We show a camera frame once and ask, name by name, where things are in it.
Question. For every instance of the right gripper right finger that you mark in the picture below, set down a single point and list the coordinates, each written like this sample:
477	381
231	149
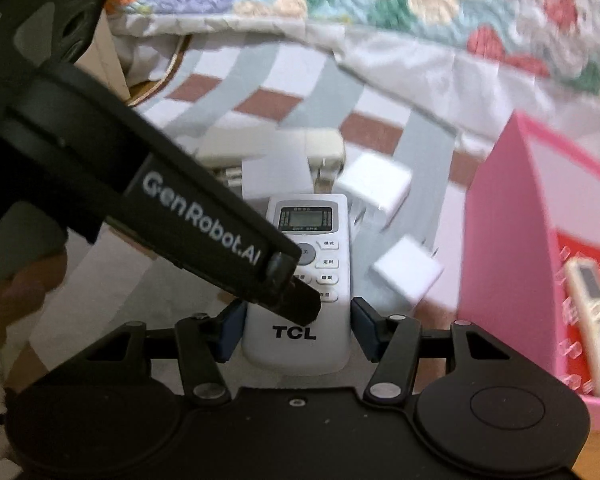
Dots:
391	342

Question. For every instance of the white power strip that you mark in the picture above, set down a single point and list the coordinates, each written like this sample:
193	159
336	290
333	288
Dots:
223	151

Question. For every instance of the person's left hand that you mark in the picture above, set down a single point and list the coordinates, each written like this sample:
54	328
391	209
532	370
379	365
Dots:
26	291

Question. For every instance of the white charger cube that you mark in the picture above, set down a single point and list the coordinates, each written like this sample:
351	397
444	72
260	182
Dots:
409	269

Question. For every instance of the beige remote control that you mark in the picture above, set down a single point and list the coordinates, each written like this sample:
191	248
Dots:
583	284

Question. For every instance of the white TCL remote control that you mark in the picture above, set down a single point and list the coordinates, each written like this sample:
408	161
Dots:
319	225

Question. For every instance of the white power adapter cube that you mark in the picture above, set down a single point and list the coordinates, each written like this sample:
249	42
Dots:
376	185

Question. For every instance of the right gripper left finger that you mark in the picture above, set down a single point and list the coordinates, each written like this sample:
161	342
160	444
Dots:
203	342

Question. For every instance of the pink storage box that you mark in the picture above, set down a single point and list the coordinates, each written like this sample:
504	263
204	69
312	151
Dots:
533	202

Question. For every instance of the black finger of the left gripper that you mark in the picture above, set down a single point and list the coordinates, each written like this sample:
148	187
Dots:
298	302

